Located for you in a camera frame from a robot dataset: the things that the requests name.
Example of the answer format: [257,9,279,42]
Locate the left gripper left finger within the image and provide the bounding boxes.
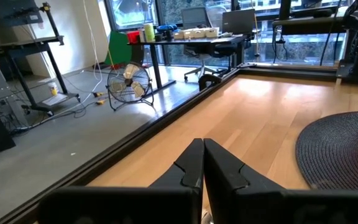
[37,138,204,224]

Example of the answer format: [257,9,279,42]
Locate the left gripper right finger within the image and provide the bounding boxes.
[203,138,358,224]

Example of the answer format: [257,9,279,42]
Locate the round dark woven placemat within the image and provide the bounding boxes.
[295,110,358,192]

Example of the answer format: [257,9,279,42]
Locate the black floor fan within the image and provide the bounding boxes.
[106,62,155,112]

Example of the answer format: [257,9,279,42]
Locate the white bucket yellow label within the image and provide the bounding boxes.
[47,82,60,97]

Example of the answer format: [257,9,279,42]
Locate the green board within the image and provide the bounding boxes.
[104,30,134,67]

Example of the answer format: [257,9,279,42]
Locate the black window desk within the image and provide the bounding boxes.
[127,33,255,91]

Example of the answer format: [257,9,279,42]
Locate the red container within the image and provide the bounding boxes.
[126,30,140,45]

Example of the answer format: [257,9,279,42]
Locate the green yellow bottle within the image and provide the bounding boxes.
[143,22,156,43]

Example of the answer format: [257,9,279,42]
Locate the row of white boxes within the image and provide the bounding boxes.
[173,27,220,40]

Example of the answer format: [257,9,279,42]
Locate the blue bundle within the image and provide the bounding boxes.
[157,24,178,34]

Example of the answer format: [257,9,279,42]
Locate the dark laptop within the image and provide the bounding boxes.
[221,8,257,35]

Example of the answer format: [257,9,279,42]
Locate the grey office chair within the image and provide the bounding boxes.
[180,6,230,82]

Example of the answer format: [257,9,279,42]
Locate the dark grey desk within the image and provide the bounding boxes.
[271,16,348,36]

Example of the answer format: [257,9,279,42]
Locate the black rolling stand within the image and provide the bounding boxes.
[0,2,81,113]

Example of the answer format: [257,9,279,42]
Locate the black aluminium table frame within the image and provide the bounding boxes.
[0,63,341,224]

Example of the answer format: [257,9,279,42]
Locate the black frame clamp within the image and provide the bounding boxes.
[198,73,223,92]

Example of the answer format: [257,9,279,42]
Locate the white hanging cable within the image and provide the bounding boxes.
[81,0,104,95]

